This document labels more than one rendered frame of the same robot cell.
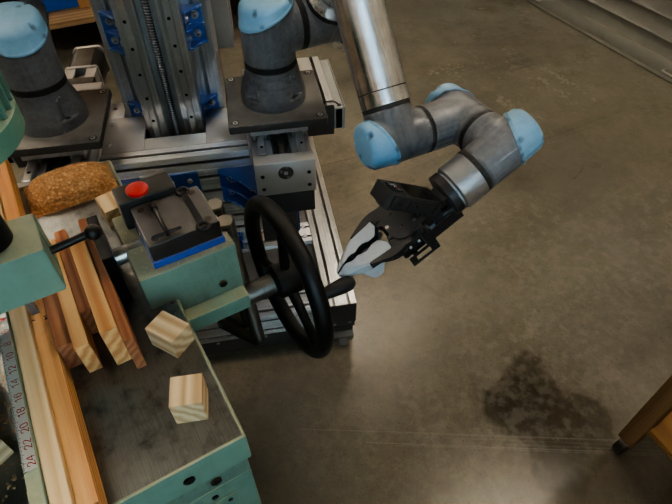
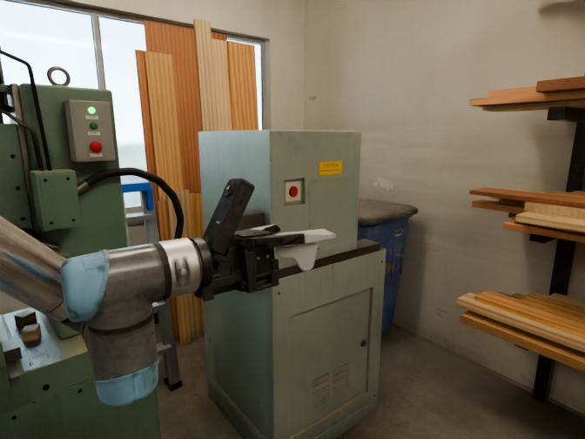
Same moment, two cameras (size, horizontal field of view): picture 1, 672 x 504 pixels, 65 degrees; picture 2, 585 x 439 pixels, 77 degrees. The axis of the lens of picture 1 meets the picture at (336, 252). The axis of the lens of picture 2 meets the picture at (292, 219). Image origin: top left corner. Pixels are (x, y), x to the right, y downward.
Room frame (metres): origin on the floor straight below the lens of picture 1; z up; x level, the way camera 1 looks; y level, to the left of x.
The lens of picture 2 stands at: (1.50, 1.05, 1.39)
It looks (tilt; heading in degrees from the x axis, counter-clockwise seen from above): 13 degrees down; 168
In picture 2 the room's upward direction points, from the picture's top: straight up
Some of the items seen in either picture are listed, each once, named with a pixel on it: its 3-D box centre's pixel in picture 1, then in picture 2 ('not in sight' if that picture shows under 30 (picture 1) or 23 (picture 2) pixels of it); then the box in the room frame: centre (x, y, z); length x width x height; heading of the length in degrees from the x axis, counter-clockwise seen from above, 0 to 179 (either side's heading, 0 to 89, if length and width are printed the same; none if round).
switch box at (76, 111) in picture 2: not in sight; (90, 131); (0.36, 0.72, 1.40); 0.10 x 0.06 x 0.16; 121
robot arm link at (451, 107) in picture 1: (451, 119); not in sight; (0.74, -0.19, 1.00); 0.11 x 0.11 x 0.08; 28
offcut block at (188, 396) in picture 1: (189, 398); not in sight; (0.29, 0.17, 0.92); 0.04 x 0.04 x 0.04; 10
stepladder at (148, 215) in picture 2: not in sight; (143, 289); (-0.49, 0.65, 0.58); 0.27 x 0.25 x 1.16; 28
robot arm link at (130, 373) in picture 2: not in sight; (122, 347); (1.03, 0.92, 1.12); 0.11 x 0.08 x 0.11; 25
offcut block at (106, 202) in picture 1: (114, 210); not in sight; (0.62, 0.35, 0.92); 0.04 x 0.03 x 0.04; 37
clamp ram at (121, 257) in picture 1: (131, 251); not in sight; (0.50, 0.28, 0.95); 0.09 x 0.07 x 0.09; 31
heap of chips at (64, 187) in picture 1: (67, 180); not in sight; (0.69, 0.45, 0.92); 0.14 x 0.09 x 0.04; 121
